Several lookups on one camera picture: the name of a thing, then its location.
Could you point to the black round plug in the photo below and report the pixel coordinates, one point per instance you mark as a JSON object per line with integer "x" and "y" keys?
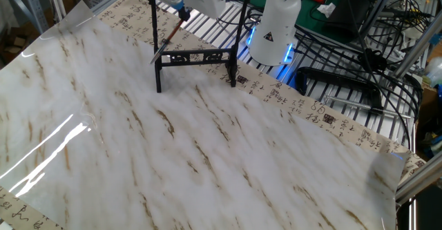
{"x": 373, "y": 60}

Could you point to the grey steel shelf frame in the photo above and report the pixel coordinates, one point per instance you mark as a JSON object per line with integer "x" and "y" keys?
{"x": 32, "y": 2}

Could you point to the glossy marble pattern mat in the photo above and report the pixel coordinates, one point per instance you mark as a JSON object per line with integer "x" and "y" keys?
{"x": 259, "y": 161}

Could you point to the clear plastic bottle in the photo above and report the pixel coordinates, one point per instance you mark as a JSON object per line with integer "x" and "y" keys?
{"x": 435, "y": 71}

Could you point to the brown calligraphy brush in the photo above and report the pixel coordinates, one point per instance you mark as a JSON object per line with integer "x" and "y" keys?
{"x": 169, "y": 38}

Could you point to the brown cardboard box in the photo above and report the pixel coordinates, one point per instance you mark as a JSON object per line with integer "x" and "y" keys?
{"x": 428, "y": 102}

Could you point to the beige calligraphy paper sheet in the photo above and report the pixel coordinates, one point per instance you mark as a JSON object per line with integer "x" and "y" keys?
{"x": 310, "y": 112}

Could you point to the white crumpled paper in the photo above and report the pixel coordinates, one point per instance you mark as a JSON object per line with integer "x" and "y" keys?
{"x": 326, "y": 9}

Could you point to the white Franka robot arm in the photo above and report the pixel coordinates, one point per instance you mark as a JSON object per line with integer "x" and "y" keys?
{"x": 276, "y": 26}

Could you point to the black carved pen rack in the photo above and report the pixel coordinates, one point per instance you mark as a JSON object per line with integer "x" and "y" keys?
{"x": 193, "y": 57}

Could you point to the brown cardboard scraps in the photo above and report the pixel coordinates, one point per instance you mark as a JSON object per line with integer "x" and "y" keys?
{"x": 17, "y": 45}

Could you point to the black bent clamp bracket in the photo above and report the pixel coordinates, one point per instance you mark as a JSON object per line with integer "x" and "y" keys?
{"x": 331, "y": 74}

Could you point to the flat black box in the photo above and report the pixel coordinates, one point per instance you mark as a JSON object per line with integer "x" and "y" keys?
{"x": 348, "y": 19}

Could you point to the green cutting mat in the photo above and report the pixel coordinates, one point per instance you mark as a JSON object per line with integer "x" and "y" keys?
{"x": 310, "y": 22}

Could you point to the thin metal rod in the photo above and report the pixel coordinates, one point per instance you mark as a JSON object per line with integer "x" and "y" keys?
{"x": 359, "y": 104}

